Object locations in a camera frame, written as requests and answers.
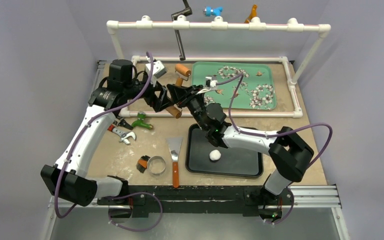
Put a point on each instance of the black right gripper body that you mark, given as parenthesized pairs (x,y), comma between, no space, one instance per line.
(189,98)

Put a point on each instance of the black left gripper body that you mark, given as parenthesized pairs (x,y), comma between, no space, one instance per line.
(151,98)

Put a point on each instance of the wooden double-ended rolling pin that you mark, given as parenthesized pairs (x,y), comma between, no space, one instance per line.
(183,74)

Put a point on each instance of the black baking tray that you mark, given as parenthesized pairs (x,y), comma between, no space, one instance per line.
(237,162)

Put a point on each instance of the white dough ball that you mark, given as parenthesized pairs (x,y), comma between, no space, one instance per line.
(215,155)

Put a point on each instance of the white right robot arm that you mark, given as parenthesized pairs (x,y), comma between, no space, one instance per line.
(290,154)

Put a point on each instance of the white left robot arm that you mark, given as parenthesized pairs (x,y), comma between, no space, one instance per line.
(67,177)

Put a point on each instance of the green floral tray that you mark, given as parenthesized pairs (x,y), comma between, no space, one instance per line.
(256,92)

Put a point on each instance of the small orange black brush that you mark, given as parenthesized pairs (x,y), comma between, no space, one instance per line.
(142,163)

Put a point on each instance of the blue plastic toy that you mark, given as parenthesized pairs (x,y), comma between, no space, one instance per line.
(209,11)

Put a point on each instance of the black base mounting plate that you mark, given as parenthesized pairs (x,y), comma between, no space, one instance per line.
(246,200)

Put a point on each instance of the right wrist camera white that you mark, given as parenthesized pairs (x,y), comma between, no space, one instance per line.
(211,82)

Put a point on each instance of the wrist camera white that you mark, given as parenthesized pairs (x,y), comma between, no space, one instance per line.
(157,69)
(211,82)

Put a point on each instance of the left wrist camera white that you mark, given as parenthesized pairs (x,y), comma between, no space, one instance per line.
(157,69)

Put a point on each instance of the metal scraper orange handle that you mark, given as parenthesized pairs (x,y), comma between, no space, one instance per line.
(174,146)

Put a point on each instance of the red handled adjustable wrench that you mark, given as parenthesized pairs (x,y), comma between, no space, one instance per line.
(124,135)

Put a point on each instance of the white PVC pipe frame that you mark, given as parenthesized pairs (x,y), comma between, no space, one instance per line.
(218,24)

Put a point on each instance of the aluminium rail frame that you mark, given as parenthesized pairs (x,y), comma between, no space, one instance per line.
(154,144)

